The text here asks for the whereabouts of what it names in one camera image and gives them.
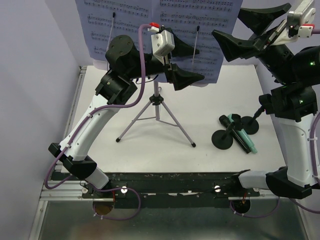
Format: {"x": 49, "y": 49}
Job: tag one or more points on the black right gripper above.
{"x": 257, "y": 19}

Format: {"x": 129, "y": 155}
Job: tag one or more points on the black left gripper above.
{"x": 180, "y": 79}

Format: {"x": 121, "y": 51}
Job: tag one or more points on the lilac tripod music stand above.
{"x": 157, "y": 107}

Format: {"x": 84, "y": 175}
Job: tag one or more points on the white sheet music page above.
{"x": 193, "y": 21}

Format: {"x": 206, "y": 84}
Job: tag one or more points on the black toy microphone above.
{"x": 235, "y": 135}

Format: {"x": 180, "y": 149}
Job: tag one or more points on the black clip microphone stand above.
{"x": 250, "y": 123}

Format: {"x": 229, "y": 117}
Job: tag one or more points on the green toy microphone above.
{"x": 243, "y": 137}

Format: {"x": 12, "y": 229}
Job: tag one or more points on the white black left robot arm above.
{"x": 73, "y": 150}

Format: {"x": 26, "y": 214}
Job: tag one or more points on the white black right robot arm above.
{"x": 294, "y": 103}

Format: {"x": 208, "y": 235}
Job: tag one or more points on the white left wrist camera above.
{"x": 162, "y": 41}

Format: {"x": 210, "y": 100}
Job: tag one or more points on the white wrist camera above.
{"x": 304, "y": 14}
{"x": 162, "y": 41}

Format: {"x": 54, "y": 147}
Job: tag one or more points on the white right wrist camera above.
{"x": 304, "y": 14}

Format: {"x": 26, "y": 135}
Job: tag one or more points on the aluminium left side rail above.
{"x": 75, "y": 100}

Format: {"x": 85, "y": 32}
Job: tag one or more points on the aluminium rail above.
{"x": 70, "y": 190}
{"x": 75, "y": 100}

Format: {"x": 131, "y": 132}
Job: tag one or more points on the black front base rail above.
{"x": 170, "y": 190}

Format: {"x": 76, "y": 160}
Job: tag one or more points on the aluminium front rail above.
{"x": 70, "y": 190}

